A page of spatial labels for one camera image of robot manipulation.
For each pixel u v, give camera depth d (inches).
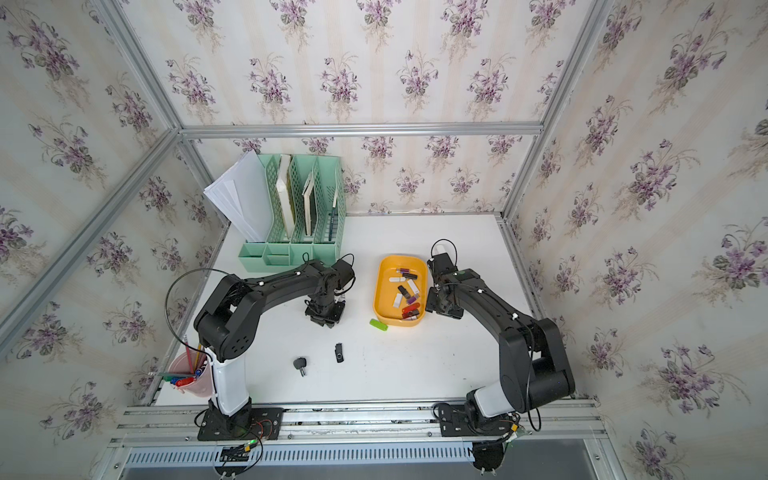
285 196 37.7
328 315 32.0
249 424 27.9
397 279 39.8
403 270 40.2
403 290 38.6
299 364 31.5
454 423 28.7
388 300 37.6
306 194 38.7
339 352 33.5
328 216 46.7
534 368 17.1
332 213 45.0
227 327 19.6
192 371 29.9
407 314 36.4
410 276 39.8
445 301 29.3
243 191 37.4
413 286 38.7
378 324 35.6
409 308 36.7
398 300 37.5
